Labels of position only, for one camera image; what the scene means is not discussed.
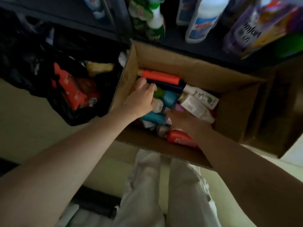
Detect person's left hand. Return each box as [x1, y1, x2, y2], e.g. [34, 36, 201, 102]
[116, 77, 158, 120]

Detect dark cardboard box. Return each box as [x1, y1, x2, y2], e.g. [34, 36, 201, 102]
[243, 57, 303, 159]

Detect green and white pouch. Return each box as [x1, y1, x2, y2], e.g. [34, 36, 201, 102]
[127, 0, 166, 43]

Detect dark red packet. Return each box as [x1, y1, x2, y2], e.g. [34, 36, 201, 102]
[75, 77, 101, 108]

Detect blue and white bottle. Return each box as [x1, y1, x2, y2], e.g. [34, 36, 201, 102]
[176, 0, 202, 27]

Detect white bottle with blue label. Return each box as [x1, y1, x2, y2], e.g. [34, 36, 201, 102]
[185, 0, 229, 44]

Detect small white bottle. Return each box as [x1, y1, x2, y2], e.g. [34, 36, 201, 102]
[152, 98, 164, 114]

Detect white carton with green print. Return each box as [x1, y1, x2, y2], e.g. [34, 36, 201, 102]
[182, 84, 220, 110]

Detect dark blue tube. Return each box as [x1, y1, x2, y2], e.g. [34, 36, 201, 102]
[146, 78, 187, 94]

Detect person's right forearm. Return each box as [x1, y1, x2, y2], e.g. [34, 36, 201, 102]
[196, 126, 303, 227]

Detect red bottle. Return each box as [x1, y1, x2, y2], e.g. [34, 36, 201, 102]
[167, 130, 198, 148]

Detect open cardboard box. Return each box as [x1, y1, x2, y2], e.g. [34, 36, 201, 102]
[109, 40, 268, 169]

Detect yellow packet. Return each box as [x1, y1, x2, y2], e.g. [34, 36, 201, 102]
[86, 61, 116, 77]

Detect clear blue bottle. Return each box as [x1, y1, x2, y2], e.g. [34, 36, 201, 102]
[82, 0, 106, 20]

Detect black bag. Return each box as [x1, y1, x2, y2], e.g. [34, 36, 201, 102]
[0, 9, 125, 127]

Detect light blue bottle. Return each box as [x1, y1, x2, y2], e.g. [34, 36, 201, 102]
[163, 91, 179, 108]

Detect orange tube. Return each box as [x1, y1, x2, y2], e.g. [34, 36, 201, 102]
[138, 69, 182, 85]

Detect small green bottle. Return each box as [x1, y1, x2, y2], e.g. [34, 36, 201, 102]
[153, 88, 166, 99]

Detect person's white trousers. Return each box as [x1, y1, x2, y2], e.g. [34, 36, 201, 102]
[113, 149, 222, 227]

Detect person's right hand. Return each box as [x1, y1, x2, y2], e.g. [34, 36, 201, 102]
[167, 110, 213, 142]

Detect teal bottle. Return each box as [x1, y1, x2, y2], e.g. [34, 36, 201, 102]
[140, 112, 171, 127]

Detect black shelf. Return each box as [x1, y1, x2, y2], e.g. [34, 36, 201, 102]
[0, 0, 303, 69]

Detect purple refill pouch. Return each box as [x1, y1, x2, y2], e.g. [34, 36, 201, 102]
[222, 0, 303, 60]

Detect white carton with beige print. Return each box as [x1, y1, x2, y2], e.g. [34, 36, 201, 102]
[180, 94, 215, 124]

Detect person's left forearm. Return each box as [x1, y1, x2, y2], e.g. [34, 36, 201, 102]
[0, 110, 135, 227]

